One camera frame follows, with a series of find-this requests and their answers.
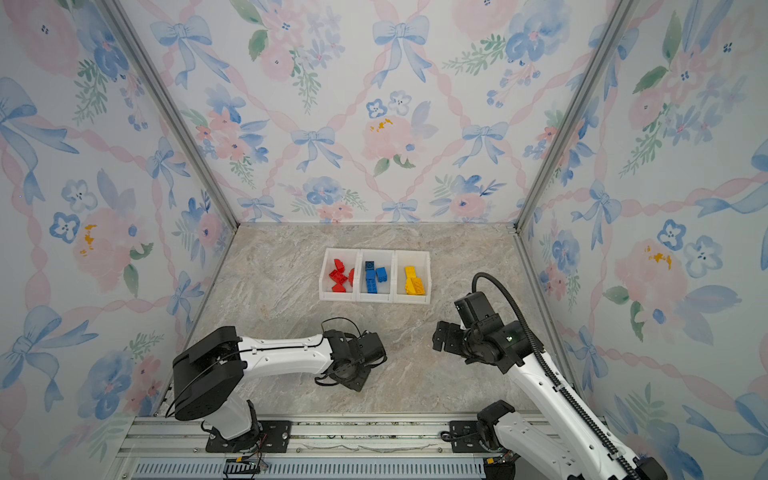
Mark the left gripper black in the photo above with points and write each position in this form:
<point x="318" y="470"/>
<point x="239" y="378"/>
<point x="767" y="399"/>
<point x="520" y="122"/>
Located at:
<point x="359" y="385"/>

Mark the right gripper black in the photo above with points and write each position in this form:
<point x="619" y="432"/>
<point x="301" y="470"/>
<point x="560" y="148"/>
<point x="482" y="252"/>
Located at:
<point x="451" y="343"/>

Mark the yellow curved lego brick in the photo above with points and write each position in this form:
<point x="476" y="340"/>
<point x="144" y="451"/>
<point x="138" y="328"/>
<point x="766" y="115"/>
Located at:
<point x="418" y="286"/>

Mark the white bin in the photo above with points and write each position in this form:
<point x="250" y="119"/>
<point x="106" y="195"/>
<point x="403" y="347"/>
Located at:
<point x="382" y="258"/>
<point x="350" y="259"/>
<point x="422" y="262"/>

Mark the long red lego brick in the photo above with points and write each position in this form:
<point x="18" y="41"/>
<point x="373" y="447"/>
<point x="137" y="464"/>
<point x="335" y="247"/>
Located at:
<point x="338" y="277"/>

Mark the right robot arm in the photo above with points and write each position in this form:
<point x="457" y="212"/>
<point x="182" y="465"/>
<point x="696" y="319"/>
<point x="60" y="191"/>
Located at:
<point x="585" y="449"/>

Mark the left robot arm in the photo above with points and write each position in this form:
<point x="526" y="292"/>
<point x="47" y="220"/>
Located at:
<point x="207" y="374"/>

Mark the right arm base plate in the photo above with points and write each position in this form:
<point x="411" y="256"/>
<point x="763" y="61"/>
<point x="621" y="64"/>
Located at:
<point x="465" y="437"/>

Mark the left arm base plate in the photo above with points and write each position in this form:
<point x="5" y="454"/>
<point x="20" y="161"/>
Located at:
<point x="265" y="437"/>

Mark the aluminium rail frame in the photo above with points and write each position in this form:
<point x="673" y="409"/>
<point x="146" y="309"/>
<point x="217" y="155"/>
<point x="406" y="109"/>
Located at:
<point x="345" y="446"/>

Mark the left aluminium corner post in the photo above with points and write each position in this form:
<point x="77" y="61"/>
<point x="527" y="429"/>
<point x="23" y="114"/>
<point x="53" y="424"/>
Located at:
<point x="117" y="19"/>

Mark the aluminium corner post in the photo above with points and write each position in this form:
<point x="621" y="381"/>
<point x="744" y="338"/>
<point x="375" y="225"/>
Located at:
<point x="607" y="43"/>
<point x="117" y="19"/>

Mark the right aluminium corner post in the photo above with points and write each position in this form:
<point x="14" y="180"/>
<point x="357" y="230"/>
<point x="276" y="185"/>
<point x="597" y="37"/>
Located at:
<point x="607" y="43"/>

